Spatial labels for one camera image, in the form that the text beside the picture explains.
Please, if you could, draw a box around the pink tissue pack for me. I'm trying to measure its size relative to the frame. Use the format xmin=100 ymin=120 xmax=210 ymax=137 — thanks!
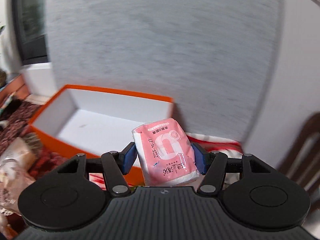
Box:
xmin=132 ymin=118 xmax=200 ymax=186

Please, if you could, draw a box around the orange storage box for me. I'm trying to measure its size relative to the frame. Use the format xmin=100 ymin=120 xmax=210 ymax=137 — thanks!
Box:
xmin=28 ymin=84 xmax=175 ymax=187

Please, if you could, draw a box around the dark wooden chair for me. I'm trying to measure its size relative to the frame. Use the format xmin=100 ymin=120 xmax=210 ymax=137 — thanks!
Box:
xmin=277 ymin=112 xmax=320 ymax=196

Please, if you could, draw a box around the patterned red table cloth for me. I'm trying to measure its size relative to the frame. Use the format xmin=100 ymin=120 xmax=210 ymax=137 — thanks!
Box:
xmin=1 ymin=99 xmax=67 ymax=180

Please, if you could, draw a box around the dark framed window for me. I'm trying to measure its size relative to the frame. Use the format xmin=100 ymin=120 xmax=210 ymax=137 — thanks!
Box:
xmin=11 ymin=0 xmax=49 ymax=65

